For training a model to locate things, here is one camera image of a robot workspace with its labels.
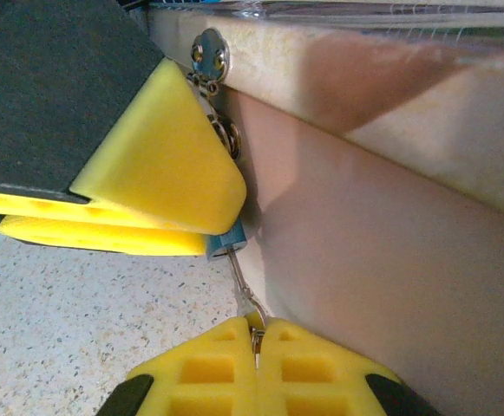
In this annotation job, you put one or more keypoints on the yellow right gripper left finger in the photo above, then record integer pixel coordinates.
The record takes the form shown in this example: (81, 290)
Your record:
(217, 355)

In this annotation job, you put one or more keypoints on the small blue padlock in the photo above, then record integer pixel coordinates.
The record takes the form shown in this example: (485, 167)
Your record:
(227, 242)

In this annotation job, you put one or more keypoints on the pink illustrated tin box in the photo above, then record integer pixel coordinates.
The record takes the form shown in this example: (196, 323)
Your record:
(386, 195)

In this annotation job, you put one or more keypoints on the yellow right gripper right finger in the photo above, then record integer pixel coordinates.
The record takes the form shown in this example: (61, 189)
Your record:
(303, 355)

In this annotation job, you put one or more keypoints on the silver metal hasp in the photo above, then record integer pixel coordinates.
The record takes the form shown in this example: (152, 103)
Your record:
(210, 52)

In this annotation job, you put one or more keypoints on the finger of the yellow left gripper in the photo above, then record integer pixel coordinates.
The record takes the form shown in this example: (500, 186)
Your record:
(126, 240)
(160, 156)

